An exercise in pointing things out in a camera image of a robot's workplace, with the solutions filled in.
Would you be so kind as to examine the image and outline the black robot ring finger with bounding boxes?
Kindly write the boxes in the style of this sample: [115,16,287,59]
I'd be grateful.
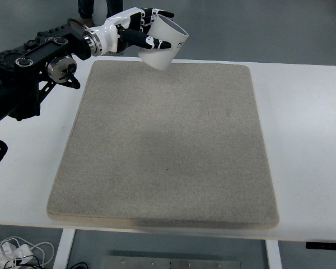
[140,18,154,30]

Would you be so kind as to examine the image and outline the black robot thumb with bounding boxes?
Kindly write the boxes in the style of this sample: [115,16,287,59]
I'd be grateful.
[120,29,171,49]

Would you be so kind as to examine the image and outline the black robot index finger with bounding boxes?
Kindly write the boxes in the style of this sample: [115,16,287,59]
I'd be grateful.
[151,8,174,18]

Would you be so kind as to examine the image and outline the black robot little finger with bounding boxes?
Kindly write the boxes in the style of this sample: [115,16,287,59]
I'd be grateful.
[138,26,151,35]

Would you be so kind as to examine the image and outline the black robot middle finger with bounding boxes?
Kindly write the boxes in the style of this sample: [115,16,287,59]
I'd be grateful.
[142,8,157,22]

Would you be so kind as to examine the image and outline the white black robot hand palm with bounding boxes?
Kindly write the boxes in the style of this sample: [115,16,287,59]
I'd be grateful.
[94,8,141,54]

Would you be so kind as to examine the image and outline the white ribbed cup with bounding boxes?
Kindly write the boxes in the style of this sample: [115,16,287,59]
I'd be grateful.
[138,15,189,71]

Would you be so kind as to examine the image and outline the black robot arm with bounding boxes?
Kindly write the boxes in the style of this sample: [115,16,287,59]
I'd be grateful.
[0,7,174,121]

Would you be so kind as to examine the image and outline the person's legs and shoes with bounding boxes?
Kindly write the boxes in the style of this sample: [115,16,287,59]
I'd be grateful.
[72,0,123,27]

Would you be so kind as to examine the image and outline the grey felt mat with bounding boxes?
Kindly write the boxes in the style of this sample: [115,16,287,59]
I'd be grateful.
[46,60,279,229]

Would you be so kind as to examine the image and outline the white table leg left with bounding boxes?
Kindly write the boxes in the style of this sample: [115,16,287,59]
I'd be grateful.
[53,229,76,269]

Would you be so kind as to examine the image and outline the white table leg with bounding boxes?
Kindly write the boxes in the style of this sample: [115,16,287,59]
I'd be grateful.
[53,229,76,269]
[265,240,282,269]

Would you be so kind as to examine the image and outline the white table leg right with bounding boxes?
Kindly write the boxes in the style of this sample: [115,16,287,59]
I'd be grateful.
[265,240,282,269]

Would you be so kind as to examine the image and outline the black table control panel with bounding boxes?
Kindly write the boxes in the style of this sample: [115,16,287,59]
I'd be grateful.
[305,242,336,251]

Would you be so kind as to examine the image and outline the metal base plate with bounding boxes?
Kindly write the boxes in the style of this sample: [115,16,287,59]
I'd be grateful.
[100,256,241,269]

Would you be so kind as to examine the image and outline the white cables and power strip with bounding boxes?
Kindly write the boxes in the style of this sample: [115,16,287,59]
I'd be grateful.
[0,236,56,269]

